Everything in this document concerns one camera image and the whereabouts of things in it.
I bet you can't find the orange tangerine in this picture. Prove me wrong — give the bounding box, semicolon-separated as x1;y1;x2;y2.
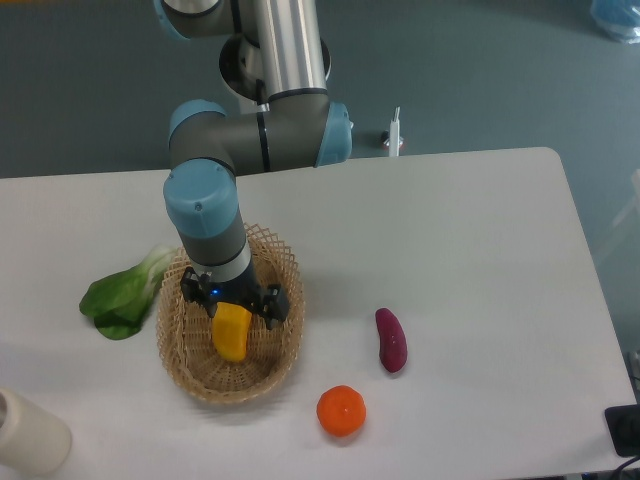
316;385;367;438

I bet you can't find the woven wicker basket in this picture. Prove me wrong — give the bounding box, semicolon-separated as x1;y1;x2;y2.
156;224;305;404

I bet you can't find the yellow mango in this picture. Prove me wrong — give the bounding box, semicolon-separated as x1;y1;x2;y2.
212;302;252;362

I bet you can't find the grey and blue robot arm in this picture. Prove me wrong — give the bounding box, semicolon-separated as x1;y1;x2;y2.
155;1;352;326

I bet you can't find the green bok choy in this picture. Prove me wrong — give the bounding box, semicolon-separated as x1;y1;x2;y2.
79;245;177;341

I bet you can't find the blue plastic bag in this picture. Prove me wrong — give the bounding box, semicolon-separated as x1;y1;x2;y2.
590;0;639;45

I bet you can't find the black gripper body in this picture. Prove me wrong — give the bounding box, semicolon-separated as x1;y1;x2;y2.
200;263;262;313

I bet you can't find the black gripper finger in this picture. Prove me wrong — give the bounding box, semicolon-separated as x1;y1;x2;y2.
180;267;216;318
257;284;290;330

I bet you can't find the cream cylindrical bottle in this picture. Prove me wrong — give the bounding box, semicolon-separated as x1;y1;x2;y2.
1;388;72;476

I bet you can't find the purple sweet potato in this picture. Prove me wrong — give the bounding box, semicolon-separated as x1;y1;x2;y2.
375;308;408;374

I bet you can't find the black device at table edge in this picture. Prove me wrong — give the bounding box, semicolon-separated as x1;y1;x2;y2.
604;404;640;457

